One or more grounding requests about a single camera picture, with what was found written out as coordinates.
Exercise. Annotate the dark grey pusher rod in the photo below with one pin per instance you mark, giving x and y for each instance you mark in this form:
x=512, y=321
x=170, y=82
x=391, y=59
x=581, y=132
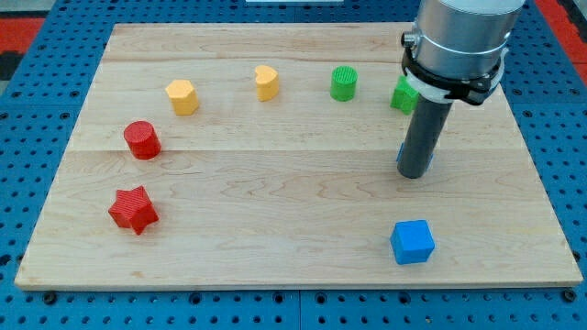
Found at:
x=422, y=135

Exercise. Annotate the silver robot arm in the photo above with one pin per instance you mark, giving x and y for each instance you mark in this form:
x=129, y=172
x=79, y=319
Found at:
x=461, y=39

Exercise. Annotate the yellow hexagon block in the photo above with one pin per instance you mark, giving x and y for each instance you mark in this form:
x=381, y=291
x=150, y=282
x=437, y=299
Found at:
x=183, y=97

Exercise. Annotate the yellow heart block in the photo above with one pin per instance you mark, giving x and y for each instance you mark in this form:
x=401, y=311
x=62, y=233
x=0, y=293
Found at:
x=267, y=82

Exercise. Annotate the wooden board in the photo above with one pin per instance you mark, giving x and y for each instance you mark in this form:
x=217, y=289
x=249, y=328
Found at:
x=300, y=192

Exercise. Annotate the blue cube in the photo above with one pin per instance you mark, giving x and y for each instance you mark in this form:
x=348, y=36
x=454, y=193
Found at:
x=412, y=242

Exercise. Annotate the green star block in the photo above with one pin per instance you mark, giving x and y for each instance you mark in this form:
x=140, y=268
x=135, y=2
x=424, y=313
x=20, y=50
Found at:
x=404, y=97

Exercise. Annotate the blue block behind rod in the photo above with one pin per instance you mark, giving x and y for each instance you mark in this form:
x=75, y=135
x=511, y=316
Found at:
x=400, y=153

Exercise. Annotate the green cylinder block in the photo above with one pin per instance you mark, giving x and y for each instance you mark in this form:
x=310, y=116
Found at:
x=343, y=83

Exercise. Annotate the red star block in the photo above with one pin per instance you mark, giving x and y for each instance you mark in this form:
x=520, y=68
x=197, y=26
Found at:
x=133, y=209

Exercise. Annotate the red cylinder block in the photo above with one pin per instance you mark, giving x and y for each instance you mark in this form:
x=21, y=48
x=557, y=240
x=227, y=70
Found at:
x=142, y=140

